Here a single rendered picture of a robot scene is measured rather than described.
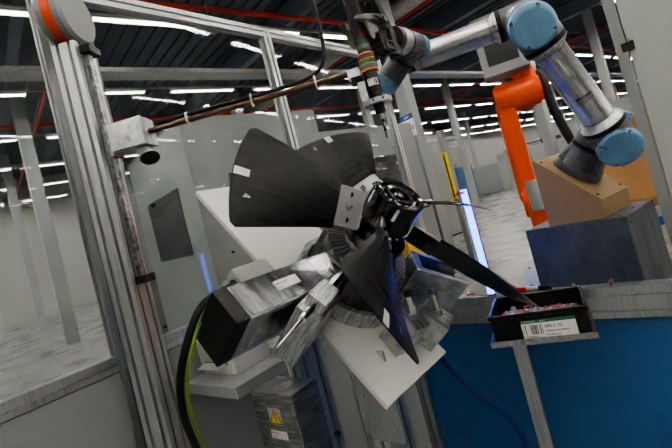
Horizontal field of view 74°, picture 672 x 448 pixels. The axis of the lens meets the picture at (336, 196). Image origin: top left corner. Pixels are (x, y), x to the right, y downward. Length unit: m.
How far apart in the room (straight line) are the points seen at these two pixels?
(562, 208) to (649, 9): 1.44
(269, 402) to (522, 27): 1.13
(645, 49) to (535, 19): 1.48
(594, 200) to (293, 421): 1.05
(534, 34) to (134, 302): 1.21
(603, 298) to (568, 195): 0.36
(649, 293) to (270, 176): 0.95
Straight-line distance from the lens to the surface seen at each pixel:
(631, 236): 1.51
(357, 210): 0.97
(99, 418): 1.37
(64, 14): 1.35
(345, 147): 1.18
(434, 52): 1.47
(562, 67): 1.37
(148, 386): 1.25
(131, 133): 1.21
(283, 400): 1.14
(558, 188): 1.57
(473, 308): 1.47
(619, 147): 1.44
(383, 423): 1.09
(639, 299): 1.34
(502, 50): 4.99
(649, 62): 2.74
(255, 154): 0.91
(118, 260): 1.22
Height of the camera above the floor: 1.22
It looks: 2 degrees up
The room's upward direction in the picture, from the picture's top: 15 degrees counter-clockwise
